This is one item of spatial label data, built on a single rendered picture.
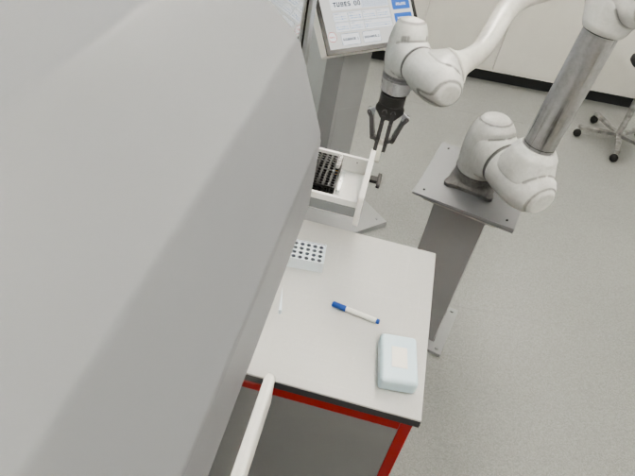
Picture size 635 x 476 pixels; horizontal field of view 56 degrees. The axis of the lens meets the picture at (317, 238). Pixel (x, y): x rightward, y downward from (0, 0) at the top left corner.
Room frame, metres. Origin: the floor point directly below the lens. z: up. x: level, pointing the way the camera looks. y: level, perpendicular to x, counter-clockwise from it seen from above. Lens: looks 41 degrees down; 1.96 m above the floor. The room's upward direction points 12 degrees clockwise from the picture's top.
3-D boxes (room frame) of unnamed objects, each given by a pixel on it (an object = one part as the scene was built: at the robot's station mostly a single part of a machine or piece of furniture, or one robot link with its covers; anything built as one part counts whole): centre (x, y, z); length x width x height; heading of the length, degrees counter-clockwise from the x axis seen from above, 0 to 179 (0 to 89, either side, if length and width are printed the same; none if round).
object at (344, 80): (2.51, -0.01, 0.51); 0.50 x 0.45 x 1.02; 41
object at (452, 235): (1.85, -0.52, 0.38); 0.30 x 0.30 x 0.76; 72
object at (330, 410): (1.14, -0.06, 0.38); 0.62 x 0.58 x 0.76; 176
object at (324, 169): (1.57, 0.09, 0.87); 0.22 x 0.18 x 0.06; 86
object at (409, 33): (1.57, -0.14, 1.33); 0.13 x 0.11 x 0.16; 29
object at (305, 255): (1.28, 0.03, 0.78); 0.12 x 0.08 x 0.04; 91
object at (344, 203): (1.57, 0.09, 0.86); 0.40 x 0.26 x 0.06; 86
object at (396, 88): (1.58, -0.13, 1.22); 0.09 x 0.09 x 0.06
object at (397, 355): (0.95, -0.26, 0.78); 0.15 x 0.10 x 0.04; 2
